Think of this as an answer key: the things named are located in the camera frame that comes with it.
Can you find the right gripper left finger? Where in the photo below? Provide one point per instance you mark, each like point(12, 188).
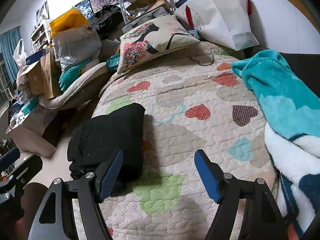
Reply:
point(55, 217)

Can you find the black pants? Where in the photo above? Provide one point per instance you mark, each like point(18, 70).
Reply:
point(94, 141)

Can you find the brown cardboard boxes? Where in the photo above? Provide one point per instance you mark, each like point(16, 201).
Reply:
point(40, 75)

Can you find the teal fleece blanket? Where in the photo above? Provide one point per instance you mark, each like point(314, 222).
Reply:
point(291, 111)

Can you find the teal cloth on cushion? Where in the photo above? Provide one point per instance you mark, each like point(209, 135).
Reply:
point(72, 74)

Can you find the beige cushion pad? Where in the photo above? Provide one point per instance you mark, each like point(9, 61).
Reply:
point(86, 87)

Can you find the heart pattern quilt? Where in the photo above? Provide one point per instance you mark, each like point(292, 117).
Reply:
point(192, 101)

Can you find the clear plastic bag bundle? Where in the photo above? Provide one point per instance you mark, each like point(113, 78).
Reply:
point(75, 45)

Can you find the teal wipes packet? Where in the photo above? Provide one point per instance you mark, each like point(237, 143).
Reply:
point(113, 63)

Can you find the yellow bag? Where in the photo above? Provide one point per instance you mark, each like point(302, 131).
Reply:
point(73, 18)

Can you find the floral lady print pillow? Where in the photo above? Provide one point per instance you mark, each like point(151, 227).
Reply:
point(152, 39)

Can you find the white paper shopping bag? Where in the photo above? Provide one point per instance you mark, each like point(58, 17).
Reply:
point(225, 22)

